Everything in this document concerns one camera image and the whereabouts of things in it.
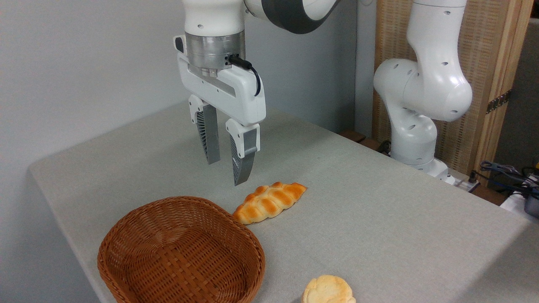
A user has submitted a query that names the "brown wicker basket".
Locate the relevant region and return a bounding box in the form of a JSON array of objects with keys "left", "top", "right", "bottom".
[{"left": 97, "top": 196, "right": 266, "bottom": 303}]

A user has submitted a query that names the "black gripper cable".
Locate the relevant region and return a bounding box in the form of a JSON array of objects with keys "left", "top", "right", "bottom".
[{"left": 227, "top": 55, "right": 262, "bottom": 97}]

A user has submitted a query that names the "wooden bamboo folding screen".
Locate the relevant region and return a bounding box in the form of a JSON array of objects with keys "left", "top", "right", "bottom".
[{"left": 372, "top": 0, "right": 534, "bottom": 176}]

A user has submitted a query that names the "robot base connector block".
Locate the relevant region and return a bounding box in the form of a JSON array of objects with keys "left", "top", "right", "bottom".
[{"left": 446, "top": 167, "right": 481, "bottom": 193}]

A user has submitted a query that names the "braided golden bread loaf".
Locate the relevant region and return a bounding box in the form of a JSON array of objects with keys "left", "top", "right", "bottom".
[{"left": 233, "top": 182, "right": 307, "bottom": 225}]

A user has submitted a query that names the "grey tablecloth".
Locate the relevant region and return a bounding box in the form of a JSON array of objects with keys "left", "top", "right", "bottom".
[{"left": 28, "top": 100, "right": 539, "bottom": 303}]

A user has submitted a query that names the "metal screen hinge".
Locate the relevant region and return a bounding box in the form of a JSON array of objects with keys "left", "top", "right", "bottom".
[{"left": 486, "top": 89, "right": 512, "bottom": 114}]

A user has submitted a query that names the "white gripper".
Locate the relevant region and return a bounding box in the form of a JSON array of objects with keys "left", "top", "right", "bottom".
[{"left": 173, "top": 35, "right": 267, "bottom": 186}]

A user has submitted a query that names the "round pale bread bun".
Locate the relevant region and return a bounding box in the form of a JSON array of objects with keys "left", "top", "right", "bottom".
[{"left": 302, "top": 275, "right": 356, "bottom": 303}]

